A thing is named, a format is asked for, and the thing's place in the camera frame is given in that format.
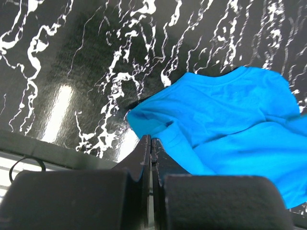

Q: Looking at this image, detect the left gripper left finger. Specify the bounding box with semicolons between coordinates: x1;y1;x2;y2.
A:
0;135;151;230

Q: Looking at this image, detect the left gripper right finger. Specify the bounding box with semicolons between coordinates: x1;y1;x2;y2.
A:
151;139;294;230

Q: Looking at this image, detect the blue t-shirt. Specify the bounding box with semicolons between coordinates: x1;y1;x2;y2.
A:
127;66;307;208

